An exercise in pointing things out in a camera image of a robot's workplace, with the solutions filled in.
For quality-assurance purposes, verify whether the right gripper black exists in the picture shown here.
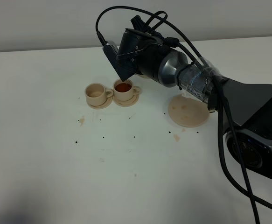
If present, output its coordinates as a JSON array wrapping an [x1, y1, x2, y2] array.
[[118, 15, 173, 81]]

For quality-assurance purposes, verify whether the beige ceramic teapot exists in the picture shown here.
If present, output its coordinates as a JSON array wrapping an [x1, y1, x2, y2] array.
[[136, 74, 150, 79]]

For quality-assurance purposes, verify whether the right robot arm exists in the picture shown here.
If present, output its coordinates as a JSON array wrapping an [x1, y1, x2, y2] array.
[[115, 16, 272, 179]]

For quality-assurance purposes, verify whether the large beige teapot saucer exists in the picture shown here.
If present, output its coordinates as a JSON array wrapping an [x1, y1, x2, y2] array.
[[168, 94, 210, 127]]

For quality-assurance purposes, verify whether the right beige teacup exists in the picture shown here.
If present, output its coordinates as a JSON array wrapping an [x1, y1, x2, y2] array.
[[113, 79, 142, 101]]

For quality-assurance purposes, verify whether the beige teacup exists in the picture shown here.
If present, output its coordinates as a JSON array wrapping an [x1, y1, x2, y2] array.
[[84, 83, 113, 107], [113, 79, 142, 101]]

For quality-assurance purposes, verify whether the right beige cup saucer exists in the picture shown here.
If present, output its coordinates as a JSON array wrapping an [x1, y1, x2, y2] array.
[[113, 95, 139, 107]]

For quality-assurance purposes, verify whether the beige cup saucer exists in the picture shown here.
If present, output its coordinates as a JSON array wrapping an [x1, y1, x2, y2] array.
[[86, 97, 113, 109], [113, 95, 139, 107]]

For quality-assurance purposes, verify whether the left beige cup saucer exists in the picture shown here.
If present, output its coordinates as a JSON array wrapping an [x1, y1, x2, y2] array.
[[86, 97, 113, 109]]

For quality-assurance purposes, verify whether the left beige teacup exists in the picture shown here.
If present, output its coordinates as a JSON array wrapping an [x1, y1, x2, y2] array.
[[84, 83, 113, 107]]

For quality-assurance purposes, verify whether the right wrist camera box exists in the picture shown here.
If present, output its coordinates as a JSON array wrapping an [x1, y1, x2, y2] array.
[[103, 41, 137, 81]]

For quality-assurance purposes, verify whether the black camera cable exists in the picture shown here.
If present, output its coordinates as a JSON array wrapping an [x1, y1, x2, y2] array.
[[95, 7, 272, 224]]

